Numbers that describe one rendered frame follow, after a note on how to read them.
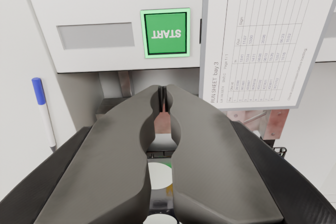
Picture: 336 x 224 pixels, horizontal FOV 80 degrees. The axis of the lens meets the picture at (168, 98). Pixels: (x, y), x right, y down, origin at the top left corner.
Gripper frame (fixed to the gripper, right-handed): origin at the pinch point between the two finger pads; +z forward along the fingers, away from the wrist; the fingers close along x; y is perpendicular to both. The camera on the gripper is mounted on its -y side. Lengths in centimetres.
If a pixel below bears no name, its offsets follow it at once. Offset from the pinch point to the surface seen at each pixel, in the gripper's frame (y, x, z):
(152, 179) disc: 36.7, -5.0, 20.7
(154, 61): 4.2, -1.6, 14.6
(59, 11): -2.3, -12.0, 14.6
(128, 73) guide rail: 11.0, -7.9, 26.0
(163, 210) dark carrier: 51, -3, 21
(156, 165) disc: 31.7, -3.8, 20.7
